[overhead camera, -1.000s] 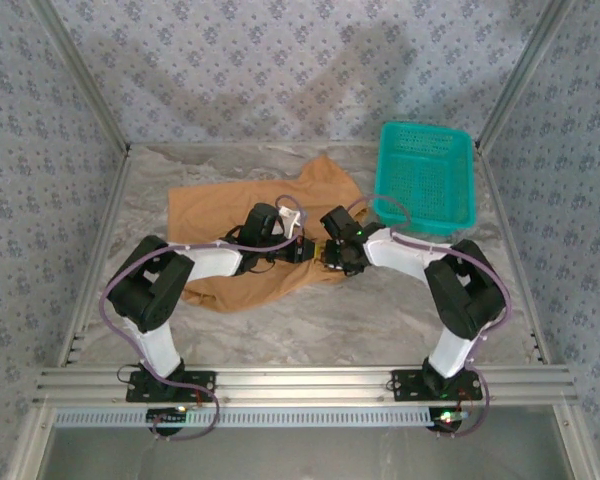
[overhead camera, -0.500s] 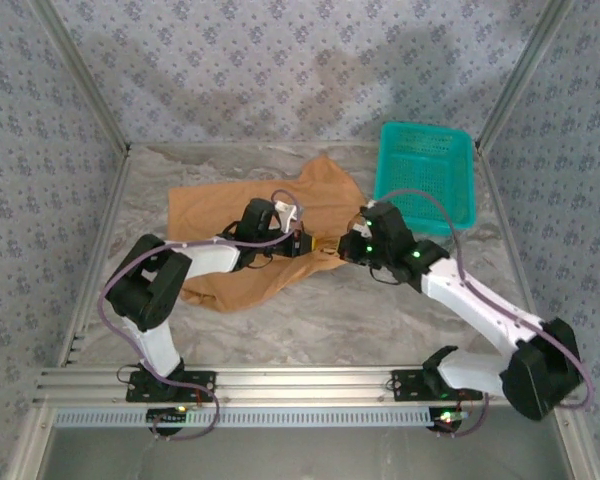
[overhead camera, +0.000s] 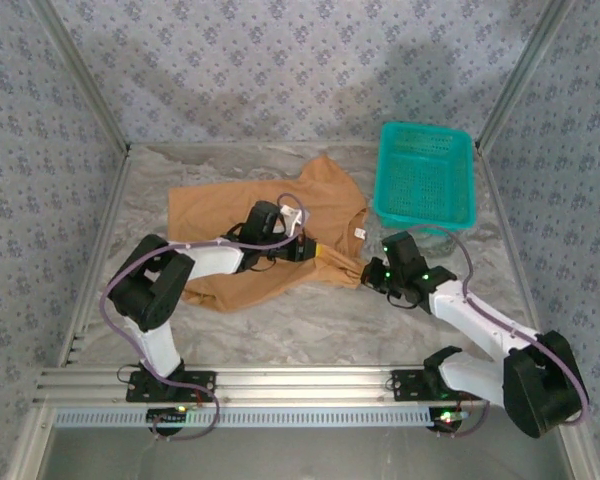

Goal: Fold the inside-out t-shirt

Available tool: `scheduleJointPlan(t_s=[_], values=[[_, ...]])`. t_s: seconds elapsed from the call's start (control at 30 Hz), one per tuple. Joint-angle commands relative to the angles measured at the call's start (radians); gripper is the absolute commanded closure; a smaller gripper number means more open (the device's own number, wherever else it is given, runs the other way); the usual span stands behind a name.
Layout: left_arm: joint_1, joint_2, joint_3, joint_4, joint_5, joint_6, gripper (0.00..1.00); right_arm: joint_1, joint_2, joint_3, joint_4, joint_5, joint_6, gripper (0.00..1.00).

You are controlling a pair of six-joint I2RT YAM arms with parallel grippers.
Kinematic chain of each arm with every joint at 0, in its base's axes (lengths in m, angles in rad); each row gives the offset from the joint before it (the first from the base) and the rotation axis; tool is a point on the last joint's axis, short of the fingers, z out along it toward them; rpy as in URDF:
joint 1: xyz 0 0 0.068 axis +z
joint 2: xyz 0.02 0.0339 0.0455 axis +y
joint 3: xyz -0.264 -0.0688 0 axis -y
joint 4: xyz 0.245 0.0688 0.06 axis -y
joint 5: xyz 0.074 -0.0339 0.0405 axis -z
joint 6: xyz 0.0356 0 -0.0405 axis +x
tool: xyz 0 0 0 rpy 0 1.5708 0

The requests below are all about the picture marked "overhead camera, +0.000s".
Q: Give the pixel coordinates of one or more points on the tan t-shirt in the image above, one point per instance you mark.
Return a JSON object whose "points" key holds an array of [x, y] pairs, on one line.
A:
{"points": [[220, 205]]}

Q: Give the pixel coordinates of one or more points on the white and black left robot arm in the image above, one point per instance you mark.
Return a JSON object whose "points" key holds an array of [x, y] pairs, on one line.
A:
{"points": [[157, 345]]}

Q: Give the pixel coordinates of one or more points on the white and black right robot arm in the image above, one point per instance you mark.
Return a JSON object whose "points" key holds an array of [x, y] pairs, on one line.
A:
{"points": [[480, 315]]}

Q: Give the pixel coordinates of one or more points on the teal plastic mesh basket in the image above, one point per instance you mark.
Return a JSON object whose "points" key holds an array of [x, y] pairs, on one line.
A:
{"points": [[420, 175]]}

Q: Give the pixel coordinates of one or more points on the black controller board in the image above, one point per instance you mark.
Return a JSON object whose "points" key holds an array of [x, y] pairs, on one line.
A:
{"points": [[447, 417], [167, 415]]}

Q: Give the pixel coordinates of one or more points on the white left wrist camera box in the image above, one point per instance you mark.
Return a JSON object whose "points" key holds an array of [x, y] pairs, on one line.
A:
{"points": [[292, 222]]}

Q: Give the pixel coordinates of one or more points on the aluminium table back rail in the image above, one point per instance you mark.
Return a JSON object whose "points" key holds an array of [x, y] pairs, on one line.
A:
{"points": [[230, 145]]}

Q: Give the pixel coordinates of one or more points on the aluminium table side rail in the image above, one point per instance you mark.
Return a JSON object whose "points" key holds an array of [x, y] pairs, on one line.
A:
{"points": [[121, 180], [505, 225]]}

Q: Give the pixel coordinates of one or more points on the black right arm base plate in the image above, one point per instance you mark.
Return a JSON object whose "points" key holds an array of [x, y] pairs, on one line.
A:
{"points": [[405, 392]]}

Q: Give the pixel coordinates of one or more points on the aluminium mounting rail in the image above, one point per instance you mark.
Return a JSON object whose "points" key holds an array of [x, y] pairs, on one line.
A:
{"points": [[305, 385]]}

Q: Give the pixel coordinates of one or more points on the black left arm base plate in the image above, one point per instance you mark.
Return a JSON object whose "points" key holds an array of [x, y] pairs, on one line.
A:
{"points": [[140, 395]]}

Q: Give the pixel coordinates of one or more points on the aluminium corner post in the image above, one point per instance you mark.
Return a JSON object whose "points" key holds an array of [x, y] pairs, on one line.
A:
{"points": [[520, 75], [84, 75]]}

